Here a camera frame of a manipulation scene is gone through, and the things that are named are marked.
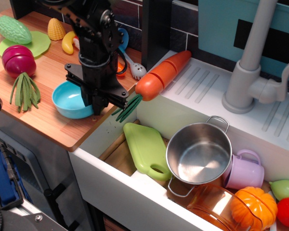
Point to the black vertical post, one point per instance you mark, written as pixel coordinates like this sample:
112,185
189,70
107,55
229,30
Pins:
156,31

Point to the red toy strawberry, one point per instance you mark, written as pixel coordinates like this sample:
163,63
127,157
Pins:
283,211

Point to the grey toy faucet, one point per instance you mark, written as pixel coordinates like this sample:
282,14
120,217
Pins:
246,84

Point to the large orange toy carrot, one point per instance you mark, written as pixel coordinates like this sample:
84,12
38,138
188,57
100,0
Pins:
156,80

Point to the stainless steel pot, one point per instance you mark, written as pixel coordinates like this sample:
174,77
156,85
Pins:
199,153

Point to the transparent orange plastic container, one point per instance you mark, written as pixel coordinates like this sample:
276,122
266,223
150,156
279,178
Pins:
223,209

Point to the green felt carrot leaves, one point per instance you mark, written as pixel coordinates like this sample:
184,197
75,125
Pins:
131,106

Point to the green bumpy toy gourd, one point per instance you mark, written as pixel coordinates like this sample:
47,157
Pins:
14,30

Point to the yellow toy corn cob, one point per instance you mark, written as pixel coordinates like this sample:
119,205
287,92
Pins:
56,30

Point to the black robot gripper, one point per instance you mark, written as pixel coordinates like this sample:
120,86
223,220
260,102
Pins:
99,85

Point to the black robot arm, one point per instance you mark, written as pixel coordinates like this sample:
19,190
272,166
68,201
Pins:
99,40

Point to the light green toy pear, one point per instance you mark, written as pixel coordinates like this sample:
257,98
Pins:
280,189

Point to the green plastic cutting board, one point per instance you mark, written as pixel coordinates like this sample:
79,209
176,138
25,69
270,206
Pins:
148,151

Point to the green felt onion leaves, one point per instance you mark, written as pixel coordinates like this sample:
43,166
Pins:
25,93

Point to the light blue plastic bowl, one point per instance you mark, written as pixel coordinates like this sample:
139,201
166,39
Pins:
69,103

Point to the light blue plastic cup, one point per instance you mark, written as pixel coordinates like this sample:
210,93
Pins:
124,39

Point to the lilac plastic mug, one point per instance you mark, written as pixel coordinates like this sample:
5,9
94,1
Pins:
244,170

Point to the grey slotted toy spoon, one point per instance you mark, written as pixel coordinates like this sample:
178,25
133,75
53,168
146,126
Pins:
137,70

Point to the purple toy onion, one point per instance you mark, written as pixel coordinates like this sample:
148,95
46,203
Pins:
18,59

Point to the small orange toy carrot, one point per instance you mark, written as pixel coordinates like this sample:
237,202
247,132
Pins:
120,70

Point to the orange toy pumpkin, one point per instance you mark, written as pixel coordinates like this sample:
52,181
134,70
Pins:
254,208

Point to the white toy sink unit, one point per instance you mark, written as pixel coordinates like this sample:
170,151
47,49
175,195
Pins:
141,204

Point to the black oven door handle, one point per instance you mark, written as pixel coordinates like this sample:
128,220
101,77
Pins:
51,196

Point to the blue clamp tool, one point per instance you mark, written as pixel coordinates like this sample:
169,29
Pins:
10,194

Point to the yellow toy banana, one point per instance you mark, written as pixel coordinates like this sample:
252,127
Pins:
67,42

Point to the light green plastic plate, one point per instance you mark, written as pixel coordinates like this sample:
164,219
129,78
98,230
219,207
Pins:
39,44

